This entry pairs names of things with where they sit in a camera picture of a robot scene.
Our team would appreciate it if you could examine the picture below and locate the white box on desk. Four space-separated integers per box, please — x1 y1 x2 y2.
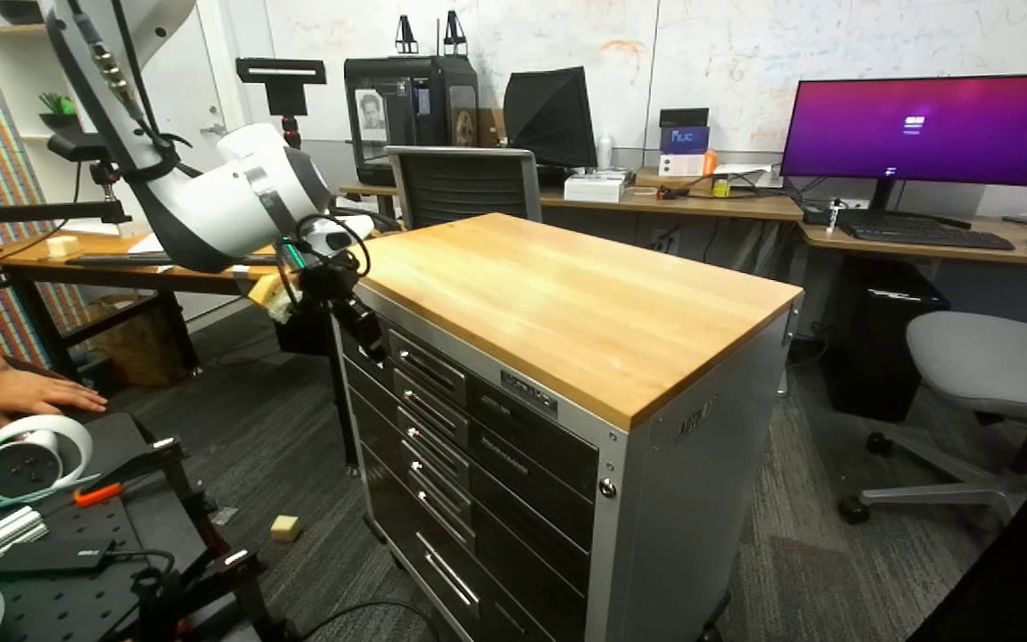
557 166 630 206

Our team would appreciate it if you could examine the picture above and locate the dark mesh office chair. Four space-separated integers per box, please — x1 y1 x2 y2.
384 143 548 232

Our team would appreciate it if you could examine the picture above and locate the black cabinet drawer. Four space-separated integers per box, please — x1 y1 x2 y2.
400 515 491 642
381 326 475 413
384 367 477 459
393 442 480 556

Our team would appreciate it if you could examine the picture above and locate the black camera on stand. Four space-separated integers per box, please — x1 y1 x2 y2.
233 54 332 158

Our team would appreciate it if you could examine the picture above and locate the black horizontal bar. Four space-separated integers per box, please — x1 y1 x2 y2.
0 196 136 232

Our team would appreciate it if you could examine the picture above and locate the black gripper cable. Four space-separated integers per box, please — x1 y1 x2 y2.
272 212 379 313

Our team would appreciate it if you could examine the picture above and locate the blue black box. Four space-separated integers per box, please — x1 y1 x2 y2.
655 102 716 183

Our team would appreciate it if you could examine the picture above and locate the white shelf unit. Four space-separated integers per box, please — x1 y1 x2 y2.
0 0 106 227

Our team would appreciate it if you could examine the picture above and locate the white tape roll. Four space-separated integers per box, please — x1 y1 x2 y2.
0 411 100 509

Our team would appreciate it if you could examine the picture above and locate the small green plant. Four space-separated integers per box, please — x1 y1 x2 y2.
35 89 85 136

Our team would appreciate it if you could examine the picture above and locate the black stand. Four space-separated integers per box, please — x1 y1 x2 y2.
120 430 294 642

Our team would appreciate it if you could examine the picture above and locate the tan wrist-mounted block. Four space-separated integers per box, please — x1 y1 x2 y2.
248 271 300 329

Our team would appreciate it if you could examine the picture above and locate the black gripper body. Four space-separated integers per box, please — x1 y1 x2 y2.
296 216 376 319

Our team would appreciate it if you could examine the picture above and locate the black computer tower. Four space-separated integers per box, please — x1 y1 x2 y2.
825 253 950 429

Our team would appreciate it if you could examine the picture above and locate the wooden side table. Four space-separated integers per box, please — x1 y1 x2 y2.
0 227 287 385

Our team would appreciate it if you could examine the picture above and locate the black keyboard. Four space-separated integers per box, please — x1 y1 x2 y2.
836 216 1020 253

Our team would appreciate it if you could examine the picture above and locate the long wooden desk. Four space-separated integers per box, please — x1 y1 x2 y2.
340 175 1027 277

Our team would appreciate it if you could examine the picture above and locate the brown cardboard box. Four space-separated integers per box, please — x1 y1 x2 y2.
85 289 202 391

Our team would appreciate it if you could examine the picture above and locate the black monitor back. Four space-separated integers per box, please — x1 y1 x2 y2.
500 65 604 185

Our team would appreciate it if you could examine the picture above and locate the monitor with purple screen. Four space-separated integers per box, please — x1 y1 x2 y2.
779 67 1027 227

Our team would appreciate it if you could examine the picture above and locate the grey fabric office chair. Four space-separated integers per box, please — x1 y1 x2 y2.
836 307 1027 527

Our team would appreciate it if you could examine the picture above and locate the orange clamp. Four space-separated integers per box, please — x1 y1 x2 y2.
68 477 132 515

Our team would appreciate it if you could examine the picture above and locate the black equipment enclosure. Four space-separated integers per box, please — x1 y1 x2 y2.
341 49 485 189

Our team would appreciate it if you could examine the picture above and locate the tool cabinet with wooden top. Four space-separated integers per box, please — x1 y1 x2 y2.
328 212 806 642

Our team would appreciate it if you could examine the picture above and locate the person's bare hand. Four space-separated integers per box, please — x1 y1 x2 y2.
0 360 116 430

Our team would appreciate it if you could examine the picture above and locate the tan foam cube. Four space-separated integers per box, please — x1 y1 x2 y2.
268 509 306 550

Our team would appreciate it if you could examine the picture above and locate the black floor cable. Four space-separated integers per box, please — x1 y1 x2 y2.
296 587 454 642

